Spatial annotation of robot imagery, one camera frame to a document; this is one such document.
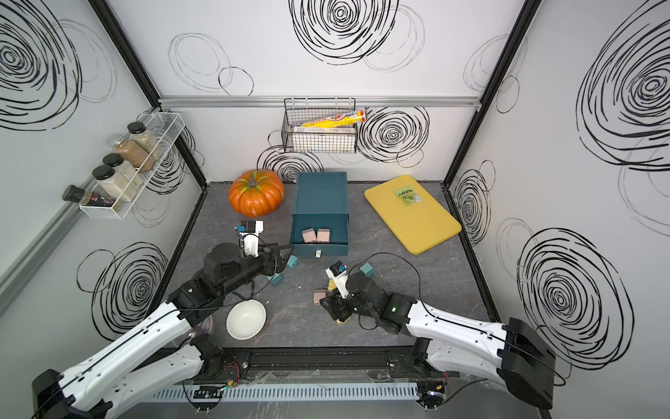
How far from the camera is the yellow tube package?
2.87ft

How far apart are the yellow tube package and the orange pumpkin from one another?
27cm

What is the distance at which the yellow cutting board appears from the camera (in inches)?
40.9
